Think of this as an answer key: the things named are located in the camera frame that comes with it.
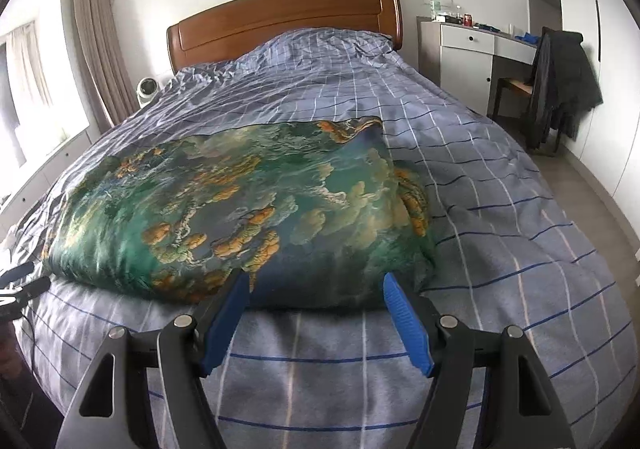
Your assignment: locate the black jacket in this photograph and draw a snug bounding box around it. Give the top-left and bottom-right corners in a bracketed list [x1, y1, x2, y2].
[522, 26, 604, 151]

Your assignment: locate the wooden chair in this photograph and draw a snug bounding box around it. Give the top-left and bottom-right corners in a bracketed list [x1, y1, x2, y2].
[492, 76, 563, 156]

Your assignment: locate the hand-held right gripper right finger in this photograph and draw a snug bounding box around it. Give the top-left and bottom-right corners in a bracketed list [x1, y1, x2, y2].
[382, 273, 576, 449]

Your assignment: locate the white sheer curtain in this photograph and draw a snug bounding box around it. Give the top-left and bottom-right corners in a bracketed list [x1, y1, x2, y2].
[0, 22, 55, 165]

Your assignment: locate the wooden headboard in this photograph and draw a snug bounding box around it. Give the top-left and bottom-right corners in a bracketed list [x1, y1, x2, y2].
[166, 0, 404, 76]

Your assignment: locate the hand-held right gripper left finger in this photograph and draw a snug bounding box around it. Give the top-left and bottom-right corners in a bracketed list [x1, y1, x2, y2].
[55, 270, 251, 449]

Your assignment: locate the blue checked duvet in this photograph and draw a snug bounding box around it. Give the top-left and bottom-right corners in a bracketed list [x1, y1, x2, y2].
[0, 26, 640, 449]

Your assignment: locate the white window cabinet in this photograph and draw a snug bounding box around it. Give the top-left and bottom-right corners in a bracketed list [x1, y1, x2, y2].
[0, 129, 107, 230]

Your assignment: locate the white wardrobe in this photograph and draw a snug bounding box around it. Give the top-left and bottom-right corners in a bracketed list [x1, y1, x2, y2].
[515, 0, 640, 212]

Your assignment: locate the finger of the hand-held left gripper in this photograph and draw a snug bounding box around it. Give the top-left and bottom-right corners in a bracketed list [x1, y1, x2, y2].
[0, 262, 37, 281]
[0, 277, 53, 304]

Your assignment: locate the white desk with drawer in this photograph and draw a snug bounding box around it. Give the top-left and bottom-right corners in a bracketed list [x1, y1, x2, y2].
[417, 16, 542, 118]

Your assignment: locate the white table fan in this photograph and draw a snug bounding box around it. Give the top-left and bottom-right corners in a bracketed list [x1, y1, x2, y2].
[136, 78, 164, 106]

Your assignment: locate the beige curtain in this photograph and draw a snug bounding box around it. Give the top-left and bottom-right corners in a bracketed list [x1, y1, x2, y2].
[71, 0, 137, 132]

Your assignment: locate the green printed padded jacket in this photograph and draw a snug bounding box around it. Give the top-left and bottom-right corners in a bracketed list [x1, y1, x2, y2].
[44, 115, 436, 308]

